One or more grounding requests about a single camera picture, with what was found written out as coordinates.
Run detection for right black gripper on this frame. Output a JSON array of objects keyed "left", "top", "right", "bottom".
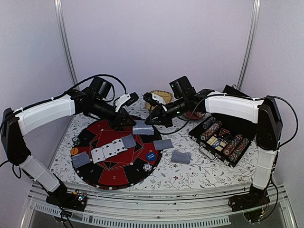
[{"left": 144, "top": 96, "right": 189, "bottom": 128}]

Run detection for blurred blue card being passed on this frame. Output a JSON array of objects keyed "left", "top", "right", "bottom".
[{"left": 121, "top": 134, "right": 136, "bottom": 149}]

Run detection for dealt blue cards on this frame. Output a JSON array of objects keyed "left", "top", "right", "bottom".
[
  {"left": 153, "top": 139, "right": 173, "bottom": 151},
  {"left": 71, "top": 152, "right": 91, "bottom": 169}
]

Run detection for face-up four clubs card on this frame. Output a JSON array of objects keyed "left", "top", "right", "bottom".
[{"left": 112, "top": 138, "right": 128, "bottom": 155}]

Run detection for blue small blind chip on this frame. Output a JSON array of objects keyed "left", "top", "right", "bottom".
[{"left": 146, "top": 152, "right": 157, "bottom": 162}]

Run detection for blue white ten chip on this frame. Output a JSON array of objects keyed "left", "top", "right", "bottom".
[{"left": 143, "top": 163, "right": 153, "bottom": 172}]

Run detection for blue checkered card deck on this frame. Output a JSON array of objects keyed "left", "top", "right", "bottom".
[{"left": 171, "top": 150, "right": 191, "bottom": 164}]

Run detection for poker chip stack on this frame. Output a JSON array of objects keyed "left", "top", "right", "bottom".
[{"left": 72, "top": 137, "right": 80, "bottom": 146}]

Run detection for orange dealer button chip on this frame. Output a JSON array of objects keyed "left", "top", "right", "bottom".
[{"left": 70, "top": 147, "right": 79, "bottom": 156}]

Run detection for face-up diamonds card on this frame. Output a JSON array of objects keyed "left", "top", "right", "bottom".
[{"left": 91, "top": 147, "right": 105, "bottom": 164}]

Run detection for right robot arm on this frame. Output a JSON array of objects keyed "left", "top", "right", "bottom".
[{"left": 143, "top": 76, "right": 283, "bottom": 209}]

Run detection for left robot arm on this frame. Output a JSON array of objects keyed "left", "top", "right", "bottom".
[{"left": 0, "top": 74, "right": 139, "bottom": 206}]

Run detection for woven bamboo basket tray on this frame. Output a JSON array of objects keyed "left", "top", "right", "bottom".
[{"left": 145, "top": 90, "right": 173, "bottom": 110}]

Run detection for round red black poker mat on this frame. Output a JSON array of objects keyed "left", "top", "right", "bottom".
[{"left": 73, "top": 120, "right": 162, "bottom": 190}]

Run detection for red floral round plate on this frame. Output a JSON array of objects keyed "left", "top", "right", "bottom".
[{"left": 183, "top": 111, "right": 205, "bottom": 120}]

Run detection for boxed card deck in case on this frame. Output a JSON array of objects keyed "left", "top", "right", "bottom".
[{"left": 207, "top": 136, "right": 227, "bottom": 152}]

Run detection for red triangle sign card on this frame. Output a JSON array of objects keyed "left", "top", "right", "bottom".
[{"left": 218, "top": 128, "right": 230, "bottom": 137}]

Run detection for black poker chip case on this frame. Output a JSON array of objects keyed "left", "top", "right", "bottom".
[{"left": 189, "top": 84, "right": 262, "bottom": 169}]

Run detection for poker chip row in case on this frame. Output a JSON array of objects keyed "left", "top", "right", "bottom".
[{"left": 223, "top": 134, "right": 243, "bottom": 156}]

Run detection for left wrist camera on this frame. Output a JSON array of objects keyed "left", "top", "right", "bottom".
[{"left": 114, "top": 92, "right": 139, "bottom": 113}]

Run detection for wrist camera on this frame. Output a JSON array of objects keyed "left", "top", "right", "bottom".
[
  {"left": 143, "top": 93, "right": 166, "bottom": 106},
  {"left": 114, "top": 92, "right": 139, "bottom": 113}
]

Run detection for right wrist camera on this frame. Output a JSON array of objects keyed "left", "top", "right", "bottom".
[{"left": 143, "top": 93, "right": 166, "bottom": 106}]

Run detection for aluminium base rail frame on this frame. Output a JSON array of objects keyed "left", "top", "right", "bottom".
[{"left": 20, "top": 182, "right": 297, "bottom": 228}]

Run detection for left aluminium corner post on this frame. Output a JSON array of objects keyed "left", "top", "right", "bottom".
[{"left": 54, "top": 0, "right": 78, "bottom": 84}]

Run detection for aluminium corner post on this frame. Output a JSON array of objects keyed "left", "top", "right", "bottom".
[
  {"left": 237, "top": 0, "right": 261, "bottom": 91},
  {"left": 54, "top": 0, "right": 78, "bottom": 84}
]

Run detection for right aluminium corner post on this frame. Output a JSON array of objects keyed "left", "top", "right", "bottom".
[{"left": 237, "top": 0, "right": 261, "bottom": 91}]

